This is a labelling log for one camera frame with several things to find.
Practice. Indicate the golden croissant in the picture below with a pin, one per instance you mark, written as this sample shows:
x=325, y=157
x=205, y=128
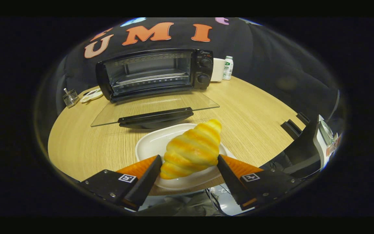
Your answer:
x=190, y=151

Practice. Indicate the white divided snack dish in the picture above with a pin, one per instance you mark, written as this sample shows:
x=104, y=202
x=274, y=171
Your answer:
x=91, y=96

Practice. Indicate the black toaster oven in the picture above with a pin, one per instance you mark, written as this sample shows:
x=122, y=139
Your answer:
x=201, y=70

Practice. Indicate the white bottle green label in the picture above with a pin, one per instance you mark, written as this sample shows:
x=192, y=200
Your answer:
x=228, y=68

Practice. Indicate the white pop-up toaster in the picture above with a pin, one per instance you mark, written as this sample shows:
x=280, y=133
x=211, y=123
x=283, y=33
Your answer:
x=218, y=70

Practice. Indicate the white plate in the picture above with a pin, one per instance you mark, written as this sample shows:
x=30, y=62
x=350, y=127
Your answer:
x=149, y=143

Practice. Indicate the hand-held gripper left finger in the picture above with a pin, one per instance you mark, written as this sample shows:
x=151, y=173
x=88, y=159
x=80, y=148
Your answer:
x=146, y=185

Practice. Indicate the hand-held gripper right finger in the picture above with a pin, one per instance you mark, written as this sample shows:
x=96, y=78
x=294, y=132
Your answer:
x=230, y=182

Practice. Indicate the white device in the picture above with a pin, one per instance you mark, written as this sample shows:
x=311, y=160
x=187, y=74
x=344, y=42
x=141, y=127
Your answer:
x=325, y=143

